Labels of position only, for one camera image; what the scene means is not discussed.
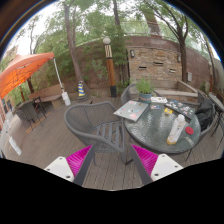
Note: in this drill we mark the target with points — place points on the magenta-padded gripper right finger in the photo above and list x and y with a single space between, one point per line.
146 159

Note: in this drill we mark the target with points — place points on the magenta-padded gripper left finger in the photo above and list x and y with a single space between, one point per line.
78 160

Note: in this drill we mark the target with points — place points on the clear plastic drink bottle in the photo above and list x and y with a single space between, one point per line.
175 130

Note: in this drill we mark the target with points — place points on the grey wicker armchair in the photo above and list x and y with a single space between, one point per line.
126 95
87 120
207 131

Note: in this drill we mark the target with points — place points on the silver laptop with stickers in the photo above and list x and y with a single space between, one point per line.
131 110

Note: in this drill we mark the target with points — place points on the small blue card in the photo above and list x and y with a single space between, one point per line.
155 107

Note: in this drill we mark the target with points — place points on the yellow card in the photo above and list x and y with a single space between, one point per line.
168 111

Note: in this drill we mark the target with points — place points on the black laptop with stickers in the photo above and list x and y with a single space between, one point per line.
180 108

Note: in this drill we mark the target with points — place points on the white printed booklet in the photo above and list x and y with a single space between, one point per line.
158 99

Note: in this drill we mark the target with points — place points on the white umbrella pole with base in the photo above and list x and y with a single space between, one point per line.
65 98

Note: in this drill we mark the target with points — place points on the green plant in blue pot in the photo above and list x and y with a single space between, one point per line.
145 89

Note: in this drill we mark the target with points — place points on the yellow blue striped cone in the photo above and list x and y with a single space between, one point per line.
81 89

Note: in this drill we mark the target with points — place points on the wooden bench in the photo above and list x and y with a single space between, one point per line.
48 93

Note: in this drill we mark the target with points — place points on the black jacket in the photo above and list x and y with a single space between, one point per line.
205 113

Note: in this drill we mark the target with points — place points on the orange patio umbrella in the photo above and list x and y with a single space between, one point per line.
23 70

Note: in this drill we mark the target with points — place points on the grey wall box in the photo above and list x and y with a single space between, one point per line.
189 76

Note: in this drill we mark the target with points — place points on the wooden lamp post with globe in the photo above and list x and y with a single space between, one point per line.
110 71

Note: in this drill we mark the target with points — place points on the black wall lamp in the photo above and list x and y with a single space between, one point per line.
132 53
179 58

